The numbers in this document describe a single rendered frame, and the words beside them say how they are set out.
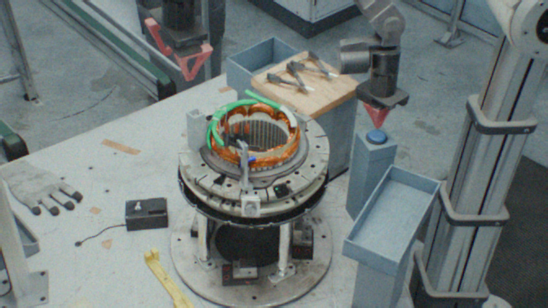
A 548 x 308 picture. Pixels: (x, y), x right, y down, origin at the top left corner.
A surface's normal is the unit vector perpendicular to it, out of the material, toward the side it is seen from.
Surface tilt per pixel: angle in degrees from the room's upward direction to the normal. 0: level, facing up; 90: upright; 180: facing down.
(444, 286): 90
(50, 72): 0
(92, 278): 0
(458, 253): 90
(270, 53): 90
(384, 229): 0
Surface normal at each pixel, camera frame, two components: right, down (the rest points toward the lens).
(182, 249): 0.04, -0.76
